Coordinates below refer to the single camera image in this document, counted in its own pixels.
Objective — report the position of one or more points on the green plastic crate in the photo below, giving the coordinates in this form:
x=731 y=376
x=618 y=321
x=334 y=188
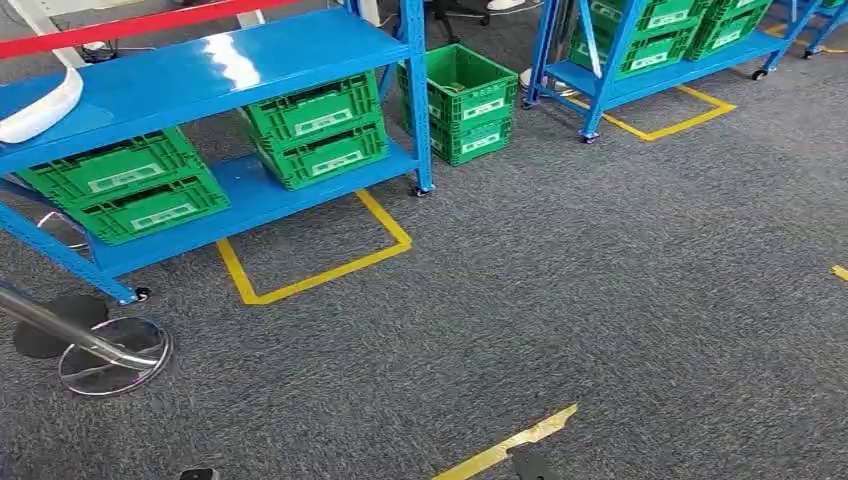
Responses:
x=311 y=112
x=119 y=172
x=470 y=142
x=331 y=159
x=642 y=56
x=725 y=36
x=735 y=6
x=656 y=14
x=152 y=215
x=477 y=99

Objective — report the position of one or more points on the white round object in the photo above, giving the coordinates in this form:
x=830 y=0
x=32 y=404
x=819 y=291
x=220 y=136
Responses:
x=530 y=79

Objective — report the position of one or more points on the black office chair base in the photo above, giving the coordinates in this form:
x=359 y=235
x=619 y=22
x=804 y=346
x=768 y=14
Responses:
x=457 y=13

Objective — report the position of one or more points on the black right robot foot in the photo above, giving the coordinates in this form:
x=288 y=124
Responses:
x=533 y=467

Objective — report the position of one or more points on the black robot foot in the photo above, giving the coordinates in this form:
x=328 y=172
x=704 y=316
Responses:
x=533 y=467
x=199 y=474

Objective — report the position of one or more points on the blue metal shelf rack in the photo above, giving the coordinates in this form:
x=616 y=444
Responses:
x=199 y=73
x=649 y=76
x=821 y=26

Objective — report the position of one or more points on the black left robot foot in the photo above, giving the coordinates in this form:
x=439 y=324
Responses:
x=199 y=474

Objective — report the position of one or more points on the chrome stanchion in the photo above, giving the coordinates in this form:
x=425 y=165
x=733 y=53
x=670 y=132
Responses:
x=79 y=332

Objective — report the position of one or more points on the red barrier belt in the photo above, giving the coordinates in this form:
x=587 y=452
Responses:
x=132 y=26

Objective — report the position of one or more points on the black box with white label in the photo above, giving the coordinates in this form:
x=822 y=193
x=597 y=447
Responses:
x=98 y=53

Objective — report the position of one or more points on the black stanchion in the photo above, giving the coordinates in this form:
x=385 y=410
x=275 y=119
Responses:
x=33 y=341

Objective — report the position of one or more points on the white curved car part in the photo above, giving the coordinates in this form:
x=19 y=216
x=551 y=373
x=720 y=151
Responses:
x=40 y=116

